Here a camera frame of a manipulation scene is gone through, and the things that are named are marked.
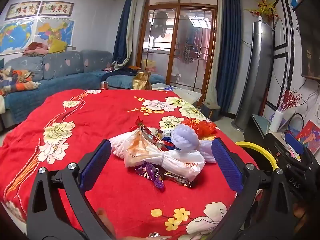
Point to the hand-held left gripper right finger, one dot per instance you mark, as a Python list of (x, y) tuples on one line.
[(226, 163)]

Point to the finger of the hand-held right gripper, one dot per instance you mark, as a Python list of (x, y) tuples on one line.
[(293, 142), (272, 145)]

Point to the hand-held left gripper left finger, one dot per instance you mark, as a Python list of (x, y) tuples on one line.
[(96, 163)]

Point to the yellow rimmed black trash bin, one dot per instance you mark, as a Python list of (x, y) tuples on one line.
[(257, 152)]

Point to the white plastic bag red print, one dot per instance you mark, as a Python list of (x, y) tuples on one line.
[(120, 142)]

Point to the lavender plastic bag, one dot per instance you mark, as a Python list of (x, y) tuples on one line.
[(185, 136)]

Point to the white plastic bag orange print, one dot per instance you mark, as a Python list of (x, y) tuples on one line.
[(175, 162)]

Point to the colourful painting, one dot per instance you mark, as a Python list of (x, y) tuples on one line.
[(310, 136)]

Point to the dark television cabinet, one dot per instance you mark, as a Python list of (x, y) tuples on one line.
[(257, 127)]

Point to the purple card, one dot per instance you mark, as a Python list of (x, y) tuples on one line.
[(287, 120)]

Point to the white vase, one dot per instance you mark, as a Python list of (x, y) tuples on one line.
[(275, 121)]

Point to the red berry branches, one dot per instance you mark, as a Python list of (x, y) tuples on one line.
[(290, 100)]

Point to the dark candy bar wrapper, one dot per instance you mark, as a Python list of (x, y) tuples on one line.
[(175, 178)]

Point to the red floral blanket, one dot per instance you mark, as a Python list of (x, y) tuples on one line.
[(112, 110)]

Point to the purple snack wrapper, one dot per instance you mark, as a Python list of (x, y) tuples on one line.
[(152, 177)]

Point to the red foil wrapper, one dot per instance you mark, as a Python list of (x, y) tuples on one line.
[(140, 123)]

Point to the beige curtain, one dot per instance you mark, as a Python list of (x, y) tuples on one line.
[(211, 92), (131, 30)]

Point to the small red can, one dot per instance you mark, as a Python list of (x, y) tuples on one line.
[(104, 85)]

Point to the silver standing air conditioner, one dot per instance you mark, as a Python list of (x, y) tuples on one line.
[(255, 67)]

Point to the grey coffee table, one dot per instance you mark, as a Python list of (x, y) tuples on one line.
[(185, 95)]

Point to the blue grey sofa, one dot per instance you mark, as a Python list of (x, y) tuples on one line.
[(62, 85)]

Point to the blue snack wrapper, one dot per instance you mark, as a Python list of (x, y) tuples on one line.
[(168, 88)]

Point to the gold paper bag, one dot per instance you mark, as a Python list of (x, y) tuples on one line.
[(142, 80)]

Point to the yellow cardboard box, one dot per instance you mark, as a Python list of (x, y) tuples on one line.
[(150, 66)]

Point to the blue curtain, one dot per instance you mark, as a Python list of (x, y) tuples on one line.
[(228, 42), (121, 30)]

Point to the orange patterned quilt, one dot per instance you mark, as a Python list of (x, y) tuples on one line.
[(17, 80)]

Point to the yellow pillow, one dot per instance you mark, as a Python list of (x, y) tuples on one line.
[(57, 46)]

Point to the pink red clothes pile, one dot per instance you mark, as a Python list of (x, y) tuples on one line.
[(37, 48)]

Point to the wooden glass door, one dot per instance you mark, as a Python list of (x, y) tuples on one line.
[(175, 42)]

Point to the yellow red artificial flowers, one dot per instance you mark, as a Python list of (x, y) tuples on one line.
[(265, 7)]

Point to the country map poster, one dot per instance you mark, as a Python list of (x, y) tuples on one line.
[(50, 28)]

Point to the world map poster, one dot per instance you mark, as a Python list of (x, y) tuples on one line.
[(15, 35)]

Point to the framed calligraphy picture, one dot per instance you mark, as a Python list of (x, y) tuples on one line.
[(22, 10), (57, 8)]

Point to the wall television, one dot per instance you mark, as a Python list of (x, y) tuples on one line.
[(310, 42)]

